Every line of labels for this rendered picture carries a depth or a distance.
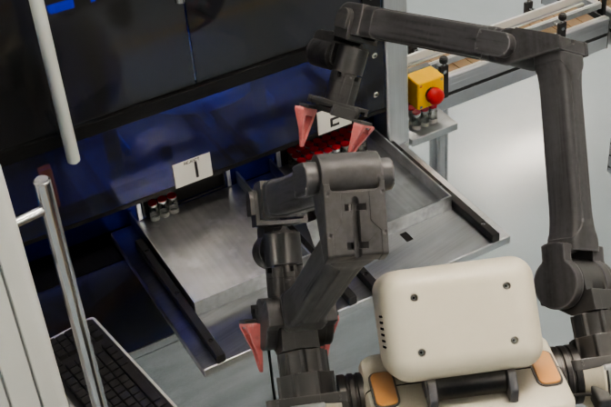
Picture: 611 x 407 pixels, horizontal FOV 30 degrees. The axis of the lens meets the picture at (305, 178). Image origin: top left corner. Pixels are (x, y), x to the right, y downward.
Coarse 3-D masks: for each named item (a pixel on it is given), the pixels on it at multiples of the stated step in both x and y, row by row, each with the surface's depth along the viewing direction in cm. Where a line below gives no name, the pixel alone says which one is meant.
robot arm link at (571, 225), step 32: (512, 32) 178; (544, 32) 173; (512, 64) 178; (544, 64) 173; (576, 64) 174; (544, 96) 174; (576, 96) 172; (544, 128) 173; (576, 128) 171; (576, 160) 170; (576, 192) 169; (576, 224) 167; (544, 256) 168; (576, 256) 172; (544, 288) 167; (576, 288) 163; (608, 288) 168
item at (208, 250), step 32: (224, 192) 253; (160, 224) 245; (192, 224) 244; (224, 224) 243; (160, 256) 232; (192, 256) 236; (224, 256) 235; (192, 288) 228; (224, 288) 227; (256, 288) 226
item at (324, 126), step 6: (318, 114) 246; (324, 114) 247; (330, 114) 247; (318, 120) 247; (324, 120) 247; (336, 120) 249; (342, 120) 250; (348, 120) 251; (318, 126) 247; (324, 126) 248; (330, 126) 249; (336, 126) 250; (342, 126) 251; (318, 132) 248; (324, 132) 249
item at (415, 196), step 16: (368, 144) 263; (384, 144) 261; (272, 160) 255; (400, 160) 256; (400, 176) 253; (416, 176) 251; (400, 192) 248; (416, 192) 248; (432, 192) 247; (400, 208) 244; (416, 208) 243; (432, 208) 240; (448, 208) 242; (400, 224) 237
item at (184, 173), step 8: (208, 152) 236; (192, 160) 235; (200, 160) 236; (208, 160) 237; (176, 168) 234; (184, 168) 235; (192, 168) 236; (200, 168) 237; (208, 168) 238; (176, 176) 235; (184, 176) 236; (192, 176) 237; (200, 176) 238; (208, 176) 239; (176, 184) 236; (184, 184) 237
